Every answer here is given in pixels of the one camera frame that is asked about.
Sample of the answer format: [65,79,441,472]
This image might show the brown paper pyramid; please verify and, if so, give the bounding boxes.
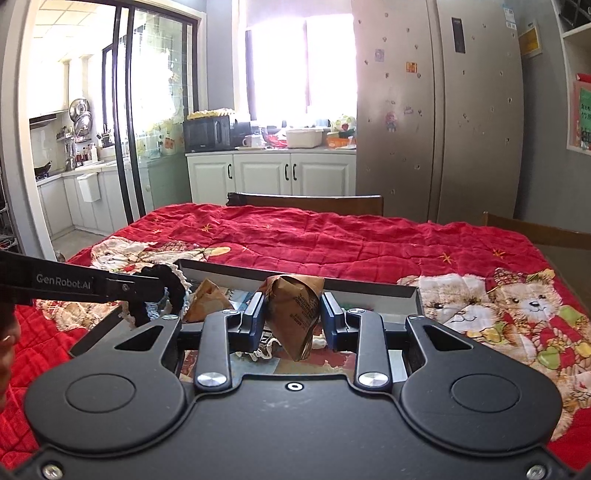
[185,278,232,324]
[259,274,326,363]

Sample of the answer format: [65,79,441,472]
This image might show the black sliding door frame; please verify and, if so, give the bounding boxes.
[113,4,199,227]

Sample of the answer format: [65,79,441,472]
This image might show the black microwave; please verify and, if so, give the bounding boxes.
[183,115,232,153]

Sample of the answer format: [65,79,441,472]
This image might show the silver refrigerator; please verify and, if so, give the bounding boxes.
[351,0,525,224]

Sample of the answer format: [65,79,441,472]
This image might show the person's left hand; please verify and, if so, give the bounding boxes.
[0,305,20,407]

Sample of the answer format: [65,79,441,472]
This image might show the steel pot lids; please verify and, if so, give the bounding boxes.
[68,98,93,139]

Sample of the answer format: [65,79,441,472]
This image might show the dark wooden chair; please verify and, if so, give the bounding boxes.
[226,191,385,217]
[481,211,591,252]

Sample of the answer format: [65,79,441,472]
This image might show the red printed blanket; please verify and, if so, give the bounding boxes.
[0,203,591,457]

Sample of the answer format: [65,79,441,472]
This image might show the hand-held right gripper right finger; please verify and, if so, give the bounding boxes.
[321,292,481,392]

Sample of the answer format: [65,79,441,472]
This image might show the cream crochet scrunchie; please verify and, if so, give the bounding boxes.
[235,335,282,361]

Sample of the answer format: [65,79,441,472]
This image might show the yellow wall sign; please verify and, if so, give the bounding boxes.
[518,23,542,58]

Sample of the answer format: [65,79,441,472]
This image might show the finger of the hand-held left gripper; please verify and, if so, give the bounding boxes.
[105,272,167,303]

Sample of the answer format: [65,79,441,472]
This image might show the white hanging bin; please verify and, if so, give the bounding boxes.
[76,173,102,204]

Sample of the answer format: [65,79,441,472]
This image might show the green paper bag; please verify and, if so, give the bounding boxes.
[573,74,591,151]

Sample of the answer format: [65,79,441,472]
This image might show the white rectangular container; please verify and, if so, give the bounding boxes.
[285,128,324,148]

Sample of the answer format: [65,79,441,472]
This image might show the black lace-edged scrunchie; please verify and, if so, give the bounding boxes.
[122,264,192,329]

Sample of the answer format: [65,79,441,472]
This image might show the white kitchen cabinet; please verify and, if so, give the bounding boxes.
[185,148,357,208]

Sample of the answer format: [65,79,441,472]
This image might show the yellow microwave cover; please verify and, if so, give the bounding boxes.
[187,108,235,121]

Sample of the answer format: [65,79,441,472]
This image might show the white wall shelf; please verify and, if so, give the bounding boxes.
[551,0,591,155]

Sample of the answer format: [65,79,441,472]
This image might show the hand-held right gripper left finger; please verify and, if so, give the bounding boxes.
[113,292,267,392]

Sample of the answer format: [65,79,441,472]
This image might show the black cardboard box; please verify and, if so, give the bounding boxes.
[69,258,423,370]

